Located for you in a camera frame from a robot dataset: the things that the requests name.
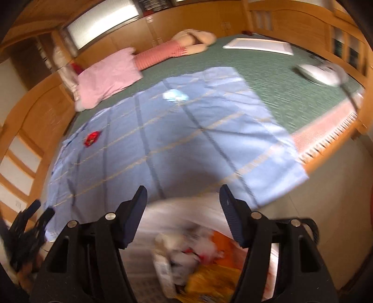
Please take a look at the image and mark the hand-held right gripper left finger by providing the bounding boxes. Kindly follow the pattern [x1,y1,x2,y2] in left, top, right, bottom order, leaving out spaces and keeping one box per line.
[29,185,148,303]

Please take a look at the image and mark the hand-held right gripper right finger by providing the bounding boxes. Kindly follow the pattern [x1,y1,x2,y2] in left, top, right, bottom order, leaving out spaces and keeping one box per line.
[219,184,340,303]

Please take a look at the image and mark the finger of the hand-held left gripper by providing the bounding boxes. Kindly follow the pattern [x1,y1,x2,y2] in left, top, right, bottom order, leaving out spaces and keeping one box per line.
[32,206,56,242]
[13,200,41,231]

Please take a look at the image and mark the orange white toy cone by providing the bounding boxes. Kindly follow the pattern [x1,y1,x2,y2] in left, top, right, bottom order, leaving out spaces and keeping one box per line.
[210,230,248,264]

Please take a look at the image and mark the white plastic bag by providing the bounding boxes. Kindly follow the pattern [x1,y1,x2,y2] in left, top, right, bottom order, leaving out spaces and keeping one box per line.
[122,195,280,303]

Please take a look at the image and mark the yellow snack bag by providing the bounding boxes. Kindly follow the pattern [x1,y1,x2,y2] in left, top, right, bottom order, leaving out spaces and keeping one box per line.
[181,259,242,303]

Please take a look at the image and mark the blue checked blanket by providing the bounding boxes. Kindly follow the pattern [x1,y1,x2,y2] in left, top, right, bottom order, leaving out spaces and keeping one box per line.
[44,66,310,242]

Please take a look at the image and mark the red wrapper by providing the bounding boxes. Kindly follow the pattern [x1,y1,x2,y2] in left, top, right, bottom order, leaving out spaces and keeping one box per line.
[83,131,101,147]

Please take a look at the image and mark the wooden door with white panes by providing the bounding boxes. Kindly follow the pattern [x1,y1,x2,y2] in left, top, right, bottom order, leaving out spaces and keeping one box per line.
[0,84,76,213]

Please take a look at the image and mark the light blue white wrapper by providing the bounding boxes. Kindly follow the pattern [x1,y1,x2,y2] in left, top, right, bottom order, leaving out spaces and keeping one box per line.
[162,89,188,102]

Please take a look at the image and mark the pink pillow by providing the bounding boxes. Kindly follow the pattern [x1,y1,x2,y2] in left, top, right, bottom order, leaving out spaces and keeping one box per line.
[75,47,143,111]

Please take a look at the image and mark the green mat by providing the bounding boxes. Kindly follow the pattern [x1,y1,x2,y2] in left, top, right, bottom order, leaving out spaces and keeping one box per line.
[67,35,362,140]

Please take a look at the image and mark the white appliance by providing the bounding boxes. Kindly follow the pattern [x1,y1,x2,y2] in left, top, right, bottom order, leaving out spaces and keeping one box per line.
[294,60,349,87]

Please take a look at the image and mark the red striped plush doll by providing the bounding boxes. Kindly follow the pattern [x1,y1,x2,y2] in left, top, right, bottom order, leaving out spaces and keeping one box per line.
[134,29,218,72]

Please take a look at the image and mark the white flat board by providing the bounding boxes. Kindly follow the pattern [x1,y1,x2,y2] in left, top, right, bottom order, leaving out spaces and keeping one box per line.
[222,37,294,56]

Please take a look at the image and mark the frosted window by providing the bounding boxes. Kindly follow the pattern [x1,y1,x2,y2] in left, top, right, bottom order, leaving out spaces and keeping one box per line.
[64,1,141,50]

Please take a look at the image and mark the wooden glass-door bookcase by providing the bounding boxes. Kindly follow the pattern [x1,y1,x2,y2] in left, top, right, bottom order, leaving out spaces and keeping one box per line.
[248,0,370,76]

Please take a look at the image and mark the wooden cabinet with handles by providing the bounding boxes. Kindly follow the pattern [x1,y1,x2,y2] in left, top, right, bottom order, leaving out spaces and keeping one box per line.
[76,6,248,62]

